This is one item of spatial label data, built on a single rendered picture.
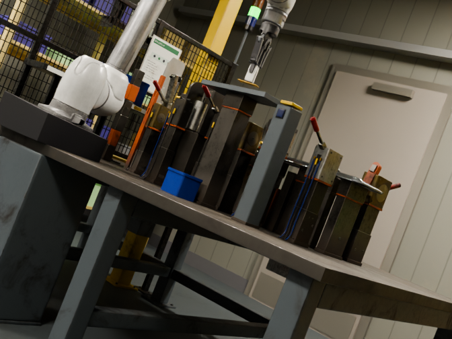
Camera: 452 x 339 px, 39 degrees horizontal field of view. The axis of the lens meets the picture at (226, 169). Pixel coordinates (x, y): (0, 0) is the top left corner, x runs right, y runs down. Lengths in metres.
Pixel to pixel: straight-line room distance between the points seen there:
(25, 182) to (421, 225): 3.33
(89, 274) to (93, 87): 0.78
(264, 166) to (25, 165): 0.90
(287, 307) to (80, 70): 1.33
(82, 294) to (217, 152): 0.72
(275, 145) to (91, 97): 0.80
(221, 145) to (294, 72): 3.57
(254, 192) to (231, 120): 0.33
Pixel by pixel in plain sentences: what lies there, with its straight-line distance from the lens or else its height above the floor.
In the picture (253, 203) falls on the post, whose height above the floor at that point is 0.78.
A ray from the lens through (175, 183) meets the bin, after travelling 2.34.
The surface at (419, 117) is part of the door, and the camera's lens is 5.22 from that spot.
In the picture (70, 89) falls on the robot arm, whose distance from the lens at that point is 2.57.
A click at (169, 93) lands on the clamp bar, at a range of 3.10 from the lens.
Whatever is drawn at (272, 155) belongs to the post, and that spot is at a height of 0.96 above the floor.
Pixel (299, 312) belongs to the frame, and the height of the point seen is 0.56.
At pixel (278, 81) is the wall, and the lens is 5.97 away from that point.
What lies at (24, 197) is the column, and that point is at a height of 0.49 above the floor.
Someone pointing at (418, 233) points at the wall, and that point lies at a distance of 5.04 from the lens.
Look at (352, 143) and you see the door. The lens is 5.36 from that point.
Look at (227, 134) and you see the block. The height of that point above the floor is 0.98.
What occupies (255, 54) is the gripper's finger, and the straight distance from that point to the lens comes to 2.46.
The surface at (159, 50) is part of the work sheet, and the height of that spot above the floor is 1.39.
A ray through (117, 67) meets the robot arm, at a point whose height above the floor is 1.10.
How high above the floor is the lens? 0.79
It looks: 2 degrees up
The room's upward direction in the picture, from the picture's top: 22 degrees clockwise
